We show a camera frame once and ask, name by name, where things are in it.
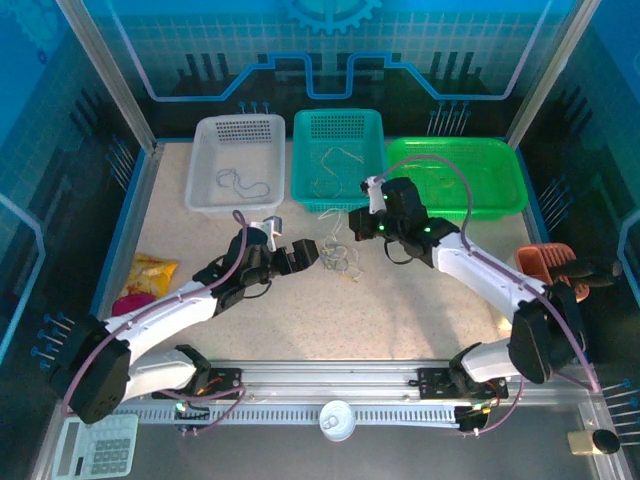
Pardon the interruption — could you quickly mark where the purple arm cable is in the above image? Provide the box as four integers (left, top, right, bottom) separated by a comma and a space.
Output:
62, 209, 251, 416
384, 153, 601, 392

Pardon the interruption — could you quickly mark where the yellow snack bag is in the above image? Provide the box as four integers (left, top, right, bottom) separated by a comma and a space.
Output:
123, 253, 180, 301

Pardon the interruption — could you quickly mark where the black utensil handle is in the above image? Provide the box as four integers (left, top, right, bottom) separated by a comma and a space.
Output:
547, 258, 624, 289

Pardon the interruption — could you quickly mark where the green plastic basket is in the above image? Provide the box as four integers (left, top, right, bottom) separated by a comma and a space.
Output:
385, 137, 530, 221

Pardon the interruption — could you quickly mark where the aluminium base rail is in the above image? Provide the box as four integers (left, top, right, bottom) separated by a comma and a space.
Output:
67, 358, 591, 427

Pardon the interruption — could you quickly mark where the yellow cable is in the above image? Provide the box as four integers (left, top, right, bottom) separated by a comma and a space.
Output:
402, 162, 459, 194

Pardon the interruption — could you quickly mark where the white round lid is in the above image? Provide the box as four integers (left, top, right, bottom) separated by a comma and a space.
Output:
319, 400, 357, 442

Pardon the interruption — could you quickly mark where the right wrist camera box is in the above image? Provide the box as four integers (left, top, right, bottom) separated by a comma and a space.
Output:
360, 174, 389, 216

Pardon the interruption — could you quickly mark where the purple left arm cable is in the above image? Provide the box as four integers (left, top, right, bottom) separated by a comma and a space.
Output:
62, 209, 251, 416

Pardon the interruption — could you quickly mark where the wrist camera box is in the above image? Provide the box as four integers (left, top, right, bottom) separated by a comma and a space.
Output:
249, 215, 284, 251
360, 174, 389, 216

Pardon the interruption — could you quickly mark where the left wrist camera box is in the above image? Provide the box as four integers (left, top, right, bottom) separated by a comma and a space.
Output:
249, 215, 284, 251

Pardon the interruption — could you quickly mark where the white cable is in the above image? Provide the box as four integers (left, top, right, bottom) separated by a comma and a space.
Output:
318, 207, 364, 281
312, 146, 366, 199

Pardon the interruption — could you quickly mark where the aluminium enclosure post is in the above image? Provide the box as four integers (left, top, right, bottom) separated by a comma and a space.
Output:
504, 0, 609, 146
54, 0, 164, 151

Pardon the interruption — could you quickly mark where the white plastic basket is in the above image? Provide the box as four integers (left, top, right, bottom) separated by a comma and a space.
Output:
184, 113, 287, 219

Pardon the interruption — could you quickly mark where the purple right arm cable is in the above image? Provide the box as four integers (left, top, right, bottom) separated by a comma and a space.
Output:
384, 153, 601, 392

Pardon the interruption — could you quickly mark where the white calculator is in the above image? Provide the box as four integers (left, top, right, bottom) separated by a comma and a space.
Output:
52, 413, 140, 479

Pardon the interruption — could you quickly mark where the black cylinder on block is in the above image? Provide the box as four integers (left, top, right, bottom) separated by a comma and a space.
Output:
567, 428, 621, 456

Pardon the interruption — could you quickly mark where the teal plastic basket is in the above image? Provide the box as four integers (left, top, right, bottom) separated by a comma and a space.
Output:
290, 108, 389, 214

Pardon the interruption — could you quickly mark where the orange utensil holder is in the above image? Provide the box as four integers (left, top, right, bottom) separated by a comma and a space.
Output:
514, 242, 591, 304

